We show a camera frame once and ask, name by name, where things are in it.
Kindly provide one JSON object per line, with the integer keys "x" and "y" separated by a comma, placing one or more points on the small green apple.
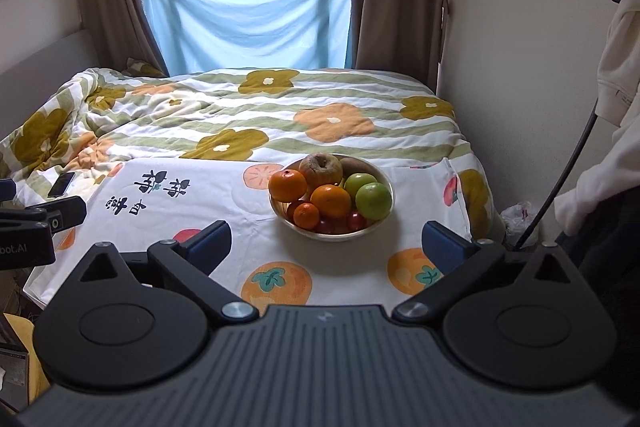
{"x": 357, "y": 183}

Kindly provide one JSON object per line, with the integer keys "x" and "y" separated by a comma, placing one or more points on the white plastic bag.
{"x": 520, "y": 222}

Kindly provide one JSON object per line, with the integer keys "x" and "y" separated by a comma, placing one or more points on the kiwi with green sticker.
{"x": 355, "y": 166}

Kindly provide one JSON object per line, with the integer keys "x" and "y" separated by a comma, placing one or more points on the yellow ceramic bowl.
{"x": 382, "y": 177}

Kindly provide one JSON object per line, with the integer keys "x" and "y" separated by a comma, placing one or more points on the beige headboard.
{"x": 40, "y": 72}

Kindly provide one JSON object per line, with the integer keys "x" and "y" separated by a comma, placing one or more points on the large green apple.
{"x": 374, "y": 202}

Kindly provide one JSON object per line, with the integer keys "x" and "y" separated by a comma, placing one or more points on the red tomato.
{"x": 356, "y": 221}
{"x": 327, "y": 226}

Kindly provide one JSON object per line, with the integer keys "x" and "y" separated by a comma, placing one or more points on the light blue window cloth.
{"x": 240, "y": 17}

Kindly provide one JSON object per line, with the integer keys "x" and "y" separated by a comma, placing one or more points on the wrinkled brown apple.
{"x": 320, "y": 169}

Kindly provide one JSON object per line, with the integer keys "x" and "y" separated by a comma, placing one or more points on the white persimmon print cloth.
{"x": 210, "y": 202}

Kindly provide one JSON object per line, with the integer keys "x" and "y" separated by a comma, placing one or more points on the floral striped blanket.
{"x": 350, "y": 142}

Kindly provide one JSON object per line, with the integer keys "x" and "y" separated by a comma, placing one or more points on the black smartphone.
{"x": 61, "y": 184}

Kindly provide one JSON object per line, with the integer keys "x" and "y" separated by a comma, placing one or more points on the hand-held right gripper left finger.
{"x": 215, "y": 242}

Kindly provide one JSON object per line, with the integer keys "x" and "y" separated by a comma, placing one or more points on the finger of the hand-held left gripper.
{"x": 65, "y": 212}
{"x": 6, "y": 190}

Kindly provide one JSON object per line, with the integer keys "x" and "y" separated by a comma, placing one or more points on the dark blue cloth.
{"x": 615, "y": 267}

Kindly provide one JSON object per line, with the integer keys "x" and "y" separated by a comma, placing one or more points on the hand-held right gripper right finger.
{"x": 445, "y": 244}

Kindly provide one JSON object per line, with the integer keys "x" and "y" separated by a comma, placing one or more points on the small tangerine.
{"x": 306, "y": 216}

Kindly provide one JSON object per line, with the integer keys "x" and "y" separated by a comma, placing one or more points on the orange tangerine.
{"x": 287, "y": 184}
{"x": 330, "y": 202}

